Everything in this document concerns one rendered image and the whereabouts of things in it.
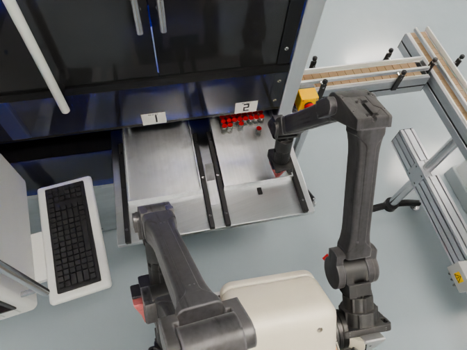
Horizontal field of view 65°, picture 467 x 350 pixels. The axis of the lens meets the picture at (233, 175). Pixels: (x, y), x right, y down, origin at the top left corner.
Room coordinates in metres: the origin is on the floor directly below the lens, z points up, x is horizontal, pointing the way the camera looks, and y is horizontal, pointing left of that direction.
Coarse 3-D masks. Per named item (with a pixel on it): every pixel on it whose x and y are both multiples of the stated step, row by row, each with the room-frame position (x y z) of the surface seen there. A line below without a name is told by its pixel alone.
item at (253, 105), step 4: (236, 104) 0.89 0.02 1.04; (240, 104) 0.90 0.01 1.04; (252, 104) 0.91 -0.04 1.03; (256, 104) 0.92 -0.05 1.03; (236, 108) 0.90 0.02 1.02; (240, 108) 0.90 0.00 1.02; (248, 108) 0.91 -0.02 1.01; (252, 108) 0.91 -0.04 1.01; (236, 112) 0.90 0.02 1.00; (240, 112) 0.90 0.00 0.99
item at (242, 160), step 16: (224, 144) 0.82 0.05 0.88; (240, 144) 0.83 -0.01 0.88; (256, 144) 0.84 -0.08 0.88; (272, 144) 0.85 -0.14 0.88; (224, 160) 0.75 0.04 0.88; (240, 160) 0.76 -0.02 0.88; (256, 160) 0.77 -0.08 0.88; (224, 176) 0.68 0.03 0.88; (240, 176) 0.69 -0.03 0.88; (256, 176) 0.70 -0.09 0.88; (272, 176) 0.70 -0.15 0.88; (288, 176) 0.70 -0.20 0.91
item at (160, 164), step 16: (128, 128) 0.84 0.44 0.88; (144, 128) 0.85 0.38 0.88; (160, 128) 0.86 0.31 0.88; (176, 128) 0.87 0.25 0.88; (128, 144) 0.77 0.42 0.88; (144, 144) 0.77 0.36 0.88; (160, 144) 0.78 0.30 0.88; (176, 144) 0.79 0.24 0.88; (192, 144) 0.78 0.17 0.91; (128, 160) 0.69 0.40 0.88; (144, 160) 0.70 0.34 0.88; (160, 160) 0.71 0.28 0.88; (176, 160) 0.72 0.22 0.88; (192, 160) 0.73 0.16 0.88; (128, 176) 0.63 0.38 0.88; (144, 176) 0.64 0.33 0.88; (160, 176) 0.64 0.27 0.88; (176, 176) 0.65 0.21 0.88; (192, 176) 0.66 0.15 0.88; (128, 192) 0.55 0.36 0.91; (144, 192) 0.57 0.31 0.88; (160, 192) 0.58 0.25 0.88; (176, 192) 0.59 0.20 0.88; (192, 192) 0.58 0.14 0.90
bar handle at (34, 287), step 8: (0, 264) 0.19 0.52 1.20; (0, 272) 0.18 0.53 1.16; (8, 272) 0.19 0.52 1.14; (16, 272) 0.19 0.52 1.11; (16, 280) 0.18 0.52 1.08; (24, 280) 0.19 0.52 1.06; (32, 280) 0.20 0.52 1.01; (32, 288) 0.18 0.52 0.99; (40, 288) 0.19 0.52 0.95; (24, 296) 0.17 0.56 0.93
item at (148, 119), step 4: (160, 112) 0.81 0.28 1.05; (164, 112) 0.81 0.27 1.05; (144, 116) 0.79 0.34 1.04; (148, 116) 0.79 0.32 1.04; (152, 116) 0.80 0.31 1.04; (160, 116) 0.81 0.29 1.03; (164, 116) 0.81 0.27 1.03; (144, 120) 0.79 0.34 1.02; (148, 120) 0.79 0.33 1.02; (152, 120) 0.80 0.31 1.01; (160, 120) 0.81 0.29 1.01; (164, 120) 0.81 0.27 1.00; (144, 124) 0.79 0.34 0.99; (148, 124) 0.79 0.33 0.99
